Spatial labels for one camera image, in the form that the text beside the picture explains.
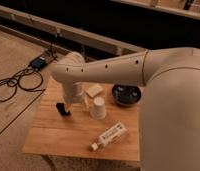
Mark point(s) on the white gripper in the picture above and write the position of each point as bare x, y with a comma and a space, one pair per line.
73, 93

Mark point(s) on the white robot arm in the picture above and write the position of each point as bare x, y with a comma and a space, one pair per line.
169, 120

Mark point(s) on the black eraser block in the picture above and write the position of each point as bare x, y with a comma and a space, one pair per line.
61, 109

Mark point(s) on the beige sponge block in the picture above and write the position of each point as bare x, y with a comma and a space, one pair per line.
94, 90

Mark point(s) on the wooden table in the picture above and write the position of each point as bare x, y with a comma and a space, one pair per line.
53, 134

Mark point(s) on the black power adapter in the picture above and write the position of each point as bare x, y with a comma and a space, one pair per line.
38, 63

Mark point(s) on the dark blue bowl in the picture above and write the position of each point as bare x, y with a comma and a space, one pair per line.
126, 95

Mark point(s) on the clear plastic bottle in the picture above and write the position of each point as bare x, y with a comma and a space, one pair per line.
108, 136

